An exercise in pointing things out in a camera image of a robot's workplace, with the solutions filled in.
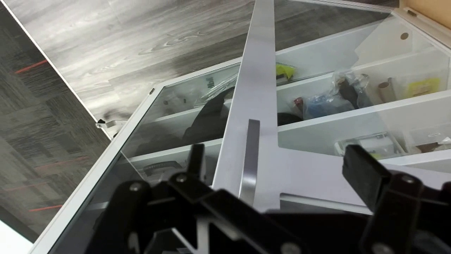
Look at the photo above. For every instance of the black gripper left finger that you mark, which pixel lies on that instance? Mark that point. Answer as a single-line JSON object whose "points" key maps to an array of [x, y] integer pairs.
{"points": [[204, 220]]}

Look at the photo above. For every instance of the silver cabinet door handle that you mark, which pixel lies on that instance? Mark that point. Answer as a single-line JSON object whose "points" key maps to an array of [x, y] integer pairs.
{"points": [[250, 161]]}

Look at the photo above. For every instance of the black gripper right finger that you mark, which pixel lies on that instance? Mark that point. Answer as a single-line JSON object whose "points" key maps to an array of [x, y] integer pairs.
{"points": [[407, 214]]}

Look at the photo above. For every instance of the white glass door cabinet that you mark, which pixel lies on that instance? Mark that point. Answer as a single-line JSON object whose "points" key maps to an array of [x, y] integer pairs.
{"points": [[383, 83]]}

